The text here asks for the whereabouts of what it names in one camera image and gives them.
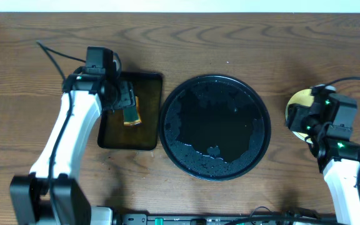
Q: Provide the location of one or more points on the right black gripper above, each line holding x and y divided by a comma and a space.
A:
296, 112

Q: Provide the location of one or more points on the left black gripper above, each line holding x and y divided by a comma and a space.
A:
129, 96

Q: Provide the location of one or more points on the yellow plate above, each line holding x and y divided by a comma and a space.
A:
302, 97

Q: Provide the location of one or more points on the orange green scrub sponge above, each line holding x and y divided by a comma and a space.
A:
131, 115

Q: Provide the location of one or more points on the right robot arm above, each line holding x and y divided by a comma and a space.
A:
340, 177

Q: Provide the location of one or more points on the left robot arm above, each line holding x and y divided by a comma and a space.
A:
50, 193

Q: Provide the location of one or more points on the black rectangular water tray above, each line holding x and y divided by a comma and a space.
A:
118, 132

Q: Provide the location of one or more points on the round black serving tray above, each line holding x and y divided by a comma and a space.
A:
214, 127

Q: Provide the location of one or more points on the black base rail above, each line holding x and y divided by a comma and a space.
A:
261, 215

